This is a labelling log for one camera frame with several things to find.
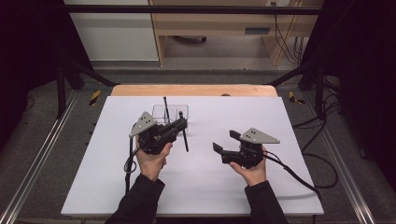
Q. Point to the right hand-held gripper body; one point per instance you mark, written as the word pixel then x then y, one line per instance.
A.
pixel 246 155

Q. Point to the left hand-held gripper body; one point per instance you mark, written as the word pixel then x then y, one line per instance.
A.
pixel 152 140

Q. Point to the clear acrylic organizer box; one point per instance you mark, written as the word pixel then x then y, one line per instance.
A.
pixel 174 109

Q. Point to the black makeup brush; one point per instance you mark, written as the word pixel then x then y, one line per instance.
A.
pixel 186 143
pixel 166 107

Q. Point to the person's right hand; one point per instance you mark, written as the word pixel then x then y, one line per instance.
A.
pixel 255 175

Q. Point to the person's left hand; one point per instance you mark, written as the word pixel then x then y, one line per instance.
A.
pixel 152 166

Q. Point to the yellow black striped marker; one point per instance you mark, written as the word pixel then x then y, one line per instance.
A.
pixel 95 97
pixel 292 97

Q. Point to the black metal stand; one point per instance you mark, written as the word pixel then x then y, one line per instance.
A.
pixel 320 93
pixel 60 93

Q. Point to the dark rectangular panel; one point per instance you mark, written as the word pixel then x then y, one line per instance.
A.
pixel 257 30

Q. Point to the light wooden desk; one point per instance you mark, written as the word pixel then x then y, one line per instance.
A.
pixel 218 23

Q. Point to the white cabinet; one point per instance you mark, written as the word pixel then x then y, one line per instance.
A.
pixel 115 34

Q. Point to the black curtain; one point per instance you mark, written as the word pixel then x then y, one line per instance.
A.
pixel 28 62
pixel 367 77

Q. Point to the aluminium floor rail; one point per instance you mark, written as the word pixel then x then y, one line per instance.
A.
pixel 34 161
pixel 345 168

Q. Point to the black horizontal frame bar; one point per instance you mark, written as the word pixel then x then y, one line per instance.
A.
pixel 186 9

